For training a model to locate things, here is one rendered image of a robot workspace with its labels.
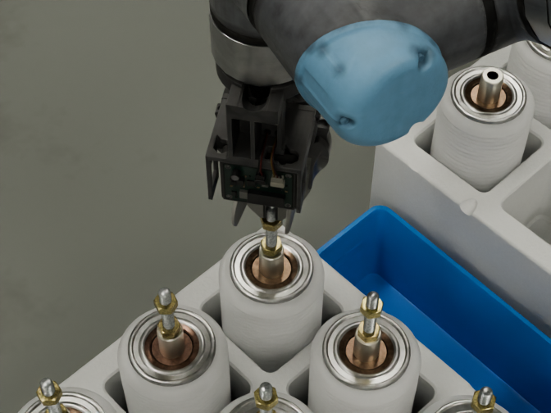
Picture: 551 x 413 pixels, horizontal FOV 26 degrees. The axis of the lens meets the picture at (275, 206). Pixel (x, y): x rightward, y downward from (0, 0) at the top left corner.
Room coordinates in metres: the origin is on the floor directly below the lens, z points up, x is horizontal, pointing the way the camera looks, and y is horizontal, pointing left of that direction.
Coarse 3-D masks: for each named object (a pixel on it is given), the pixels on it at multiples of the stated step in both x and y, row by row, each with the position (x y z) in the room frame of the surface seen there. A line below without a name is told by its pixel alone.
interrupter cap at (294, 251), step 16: (256, 240) 0.62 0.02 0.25; (288, 240) 0.62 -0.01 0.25; (240, 256) 0.60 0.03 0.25; (256, 256) 0.60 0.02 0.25; (288, 256) 0.60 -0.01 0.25; (304, 256) 0.60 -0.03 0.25; (240, 272) 0.59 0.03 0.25; (256, 272) 0.59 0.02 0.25; (288, 272) 0.59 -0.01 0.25; (304, 272) 0.59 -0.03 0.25; (240, 288) 0.57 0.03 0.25; (256, 288) 0.57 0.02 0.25; (272, 288) 0.57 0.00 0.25; (288, 288) 0.57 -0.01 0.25; (304, 288) 0.57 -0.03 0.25
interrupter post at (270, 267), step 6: (282, 246) 0.60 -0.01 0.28; (282, 252) 0.59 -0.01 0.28; (264, 258) 0.58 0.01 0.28; (270, 258) 0.58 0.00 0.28; (276, 258) 0.58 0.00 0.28; (282, 258) 0.59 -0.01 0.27; (264, 264) 0.58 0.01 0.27; (270, 264) 0.58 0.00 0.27; (276, 264) 0.58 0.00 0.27; (282, 264) 0.59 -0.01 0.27; (264, 270) 0.58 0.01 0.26; (270, 270) 0.58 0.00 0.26; (276, 270) 0.58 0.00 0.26; (282, 270) 0.59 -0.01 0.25; (264, 276) 0.58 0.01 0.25; (270, 276) 0.58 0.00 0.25; (276, 276) 0.58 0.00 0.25
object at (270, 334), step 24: (240, 240) 0.62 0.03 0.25; (312, 288) 0.57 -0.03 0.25; (240, 312) 0.55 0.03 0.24; (264, 312) 0.55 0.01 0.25; (288, 312) 0.55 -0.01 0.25; (312, 312) 0.56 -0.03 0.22; (240, 336) 0.55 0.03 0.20; (264, 336) 0.55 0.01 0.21; (288, 336) 0.55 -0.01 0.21; (312, 336) 0.56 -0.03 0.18; (264, 360) 0.55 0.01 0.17; (288, 360) 0.55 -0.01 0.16
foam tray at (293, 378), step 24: (216, 264) 0.64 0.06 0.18; (192, 288) 0.62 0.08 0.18; (216, 288) 0.62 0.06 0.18; (336, 288) 0.62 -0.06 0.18; (216, 312) 0.61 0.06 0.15; (336, 312) 0.60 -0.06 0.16; (96, 360) 0.54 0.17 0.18; (240, 360) 0.54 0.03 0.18; (432, 360) 0.54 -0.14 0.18; (72, 384) 0.51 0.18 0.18; (96, 384) 0.51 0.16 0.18; (120, 384) 0.53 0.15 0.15; (240, 384) 0.52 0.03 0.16; (288, 384) 0.51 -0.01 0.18; (432, 384) 0.51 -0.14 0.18; (456, 384) 0.51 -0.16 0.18; (120, 408) 0.49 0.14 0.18
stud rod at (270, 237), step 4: (268, 208) 0.59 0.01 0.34; (272, 208) 0.59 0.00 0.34; (268, 212) 0.59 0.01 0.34; (272, 212) 0.59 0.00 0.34; (268, 216) 0.59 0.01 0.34; (272, 216) 0.59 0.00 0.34; (268, 220) 0.59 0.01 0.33; (272, 220) 0.59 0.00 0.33; (268, 232) 0.59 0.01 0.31; (272, 232) 0.59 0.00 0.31; (276, 232) 0.59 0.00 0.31; (268, 236) 0.59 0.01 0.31; (272, 236) 0.59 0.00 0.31; (276, 236) 0.59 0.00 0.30; (268, 240) 0.59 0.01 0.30; (272, 240) 0.59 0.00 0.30; (276, 240) 0.59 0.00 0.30; (268, 244) 0.59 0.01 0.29; (272, 244) 0.59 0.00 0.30
